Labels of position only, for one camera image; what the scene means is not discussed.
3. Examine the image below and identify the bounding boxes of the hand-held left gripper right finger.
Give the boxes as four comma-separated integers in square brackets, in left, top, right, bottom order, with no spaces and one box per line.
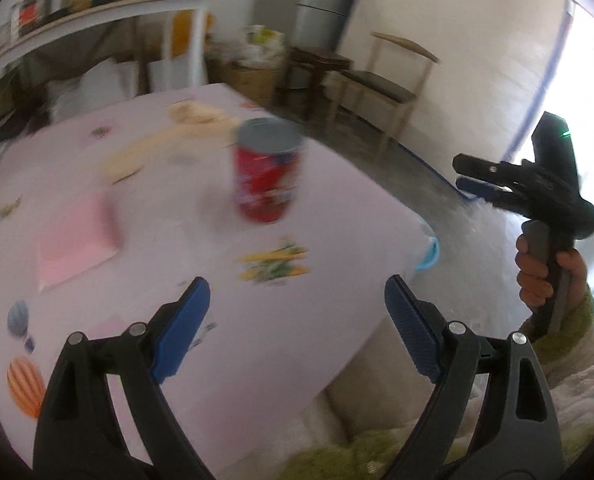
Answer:
[384,275,564,480]

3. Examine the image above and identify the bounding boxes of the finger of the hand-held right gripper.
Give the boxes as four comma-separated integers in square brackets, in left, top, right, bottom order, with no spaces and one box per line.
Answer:
[455,176,514,207]
[452,154,528,187]

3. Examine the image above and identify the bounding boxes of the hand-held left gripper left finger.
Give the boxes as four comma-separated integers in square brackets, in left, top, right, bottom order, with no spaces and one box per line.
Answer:
[33,276,212,480]

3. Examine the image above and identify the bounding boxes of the red drink can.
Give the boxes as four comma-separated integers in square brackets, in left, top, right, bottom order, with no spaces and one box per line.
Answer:
[233,117,308,224]

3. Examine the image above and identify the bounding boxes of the person's right forearm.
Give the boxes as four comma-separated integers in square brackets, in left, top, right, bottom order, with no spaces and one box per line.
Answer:
[519,290,594,463]

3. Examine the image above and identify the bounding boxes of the person's right hand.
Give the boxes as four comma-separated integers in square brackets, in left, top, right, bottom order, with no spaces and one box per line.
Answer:
[515,234,589,312]

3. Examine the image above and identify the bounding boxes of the person's fluffy clothing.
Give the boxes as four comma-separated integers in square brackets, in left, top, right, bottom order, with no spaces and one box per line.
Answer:
[276,305,482,480]

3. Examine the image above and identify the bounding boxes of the light wooden chair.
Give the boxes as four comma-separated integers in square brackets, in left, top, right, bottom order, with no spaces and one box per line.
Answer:
[326,31,442,160]

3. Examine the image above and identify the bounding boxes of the pink paper sheet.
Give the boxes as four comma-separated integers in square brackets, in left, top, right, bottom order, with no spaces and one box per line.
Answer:
[37,192,124,292]

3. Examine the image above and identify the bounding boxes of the dark wooden stool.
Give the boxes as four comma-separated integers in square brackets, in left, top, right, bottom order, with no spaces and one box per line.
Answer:
[279,45,354,120]

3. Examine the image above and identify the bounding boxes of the small beige wrapper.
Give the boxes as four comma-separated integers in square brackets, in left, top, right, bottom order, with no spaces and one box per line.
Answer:
[169,101,241,126]

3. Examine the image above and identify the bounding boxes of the grey refrigerator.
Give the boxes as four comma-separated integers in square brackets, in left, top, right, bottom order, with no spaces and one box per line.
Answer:
[291,0,371,57]

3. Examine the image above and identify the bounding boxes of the cardboard box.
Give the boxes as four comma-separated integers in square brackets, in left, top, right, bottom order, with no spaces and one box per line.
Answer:
[221,62,284,107]

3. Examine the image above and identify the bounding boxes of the white plastic bags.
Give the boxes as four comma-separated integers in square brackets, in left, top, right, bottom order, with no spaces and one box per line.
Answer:
[234,24,288,68]

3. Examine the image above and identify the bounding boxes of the white sack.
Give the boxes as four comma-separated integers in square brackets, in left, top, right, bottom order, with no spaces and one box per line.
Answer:
[46,57,140,117]

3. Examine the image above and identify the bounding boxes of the orange bag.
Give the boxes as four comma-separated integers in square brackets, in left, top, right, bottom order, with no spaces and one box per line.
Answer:
[171,10,216,59]

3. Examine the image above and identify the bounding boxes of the white shelf table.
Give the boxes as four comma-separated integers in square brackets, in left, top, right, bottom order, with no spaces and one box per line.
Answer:
[0,0,224,96]

